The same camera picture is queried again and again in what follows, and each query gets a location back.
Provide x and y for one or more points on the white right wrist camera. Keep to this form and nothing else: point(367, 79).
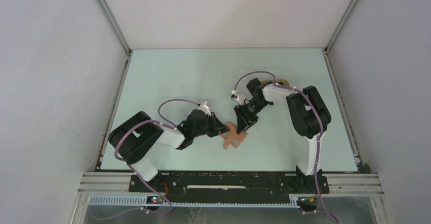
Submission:
point(239, 97)

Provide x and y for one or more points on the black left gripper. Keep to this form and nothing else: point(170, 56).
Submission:
point(217, 127)

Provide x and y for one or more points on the beige oval tray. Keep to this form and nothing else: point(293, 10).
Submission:
point(280, 81)

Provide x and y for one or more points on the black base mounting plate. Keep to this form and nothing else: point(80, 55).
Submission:
point(235, 187)

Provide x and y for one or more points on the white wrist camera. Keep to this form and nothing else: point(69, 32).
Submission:
point(239, 97)
point(205, 107)

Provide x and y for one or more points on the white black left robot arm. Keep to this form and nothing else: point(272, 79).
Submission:
point(133, 140)

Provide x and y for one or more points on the orange leather card holder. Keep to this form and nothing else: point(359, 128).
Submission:
point(232, 138)

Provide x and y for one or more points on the aluminium frame rail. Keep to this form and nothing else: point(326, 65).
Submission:
point(104, 6)

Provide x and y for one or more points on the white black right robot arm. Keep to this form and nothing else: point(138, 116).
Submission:
point(308, 112)

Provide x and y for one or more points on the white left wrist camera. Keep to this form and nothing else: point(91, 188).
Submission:
point(205, 107)

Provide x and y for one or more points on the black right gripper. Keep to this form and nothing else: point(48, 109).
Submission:
point(244, 119)

